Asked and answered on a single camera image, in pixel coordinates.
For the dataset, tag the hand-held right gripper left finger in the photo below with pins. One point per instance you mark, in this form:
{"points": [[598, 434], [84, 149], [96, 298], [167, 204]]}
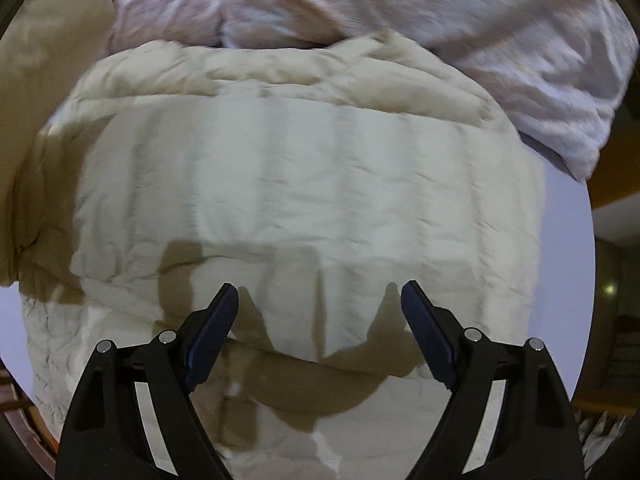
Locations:
{"points": [[212, 335]]}

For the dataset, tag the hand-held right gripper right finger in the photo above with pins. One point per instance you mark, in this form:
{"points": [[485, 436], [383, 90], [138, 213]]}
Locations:
{"points": [[427, 335]]}

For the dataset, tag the cream puffer jacket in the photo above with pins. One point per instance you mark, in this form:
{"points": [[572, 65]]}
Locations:
{"points": [[300, 170]]}

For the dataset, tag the pale pink crinkled pillow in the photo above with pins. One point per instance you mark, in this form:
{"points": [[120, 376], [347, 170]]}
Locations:
{"points": [[450, 15]]}

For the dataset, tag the pale pink crinkled duvet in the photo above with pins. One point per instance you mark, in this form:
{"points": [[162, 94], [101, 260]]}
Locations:
{"points": [[160, 5]]}

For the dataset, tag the wooden bed frame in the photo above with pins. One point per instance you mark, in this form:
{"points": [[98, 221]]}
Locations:
{"points": [[617, 185]]}

